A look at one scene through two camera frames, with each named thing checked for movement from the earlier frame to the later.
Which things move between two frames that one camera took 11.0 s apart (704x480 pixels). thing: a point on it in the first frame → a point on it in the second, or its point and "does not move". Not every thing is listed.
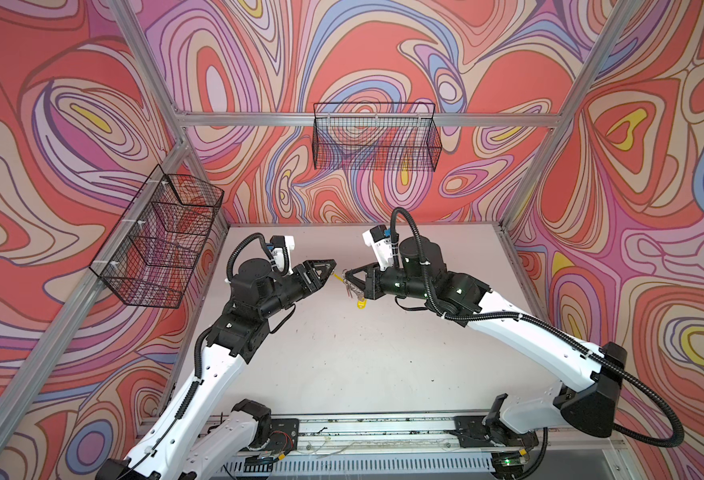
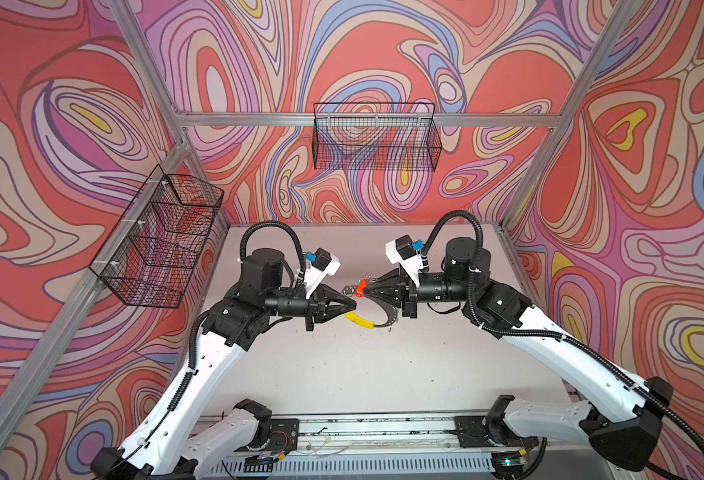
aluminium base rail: (417, 447) does not move
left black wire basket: (150, 253) does not move
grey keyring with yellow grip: (347, 277) → (389, 321)
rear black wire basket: (376, 137) does not move
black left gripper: (307, 281) → (319, 309)
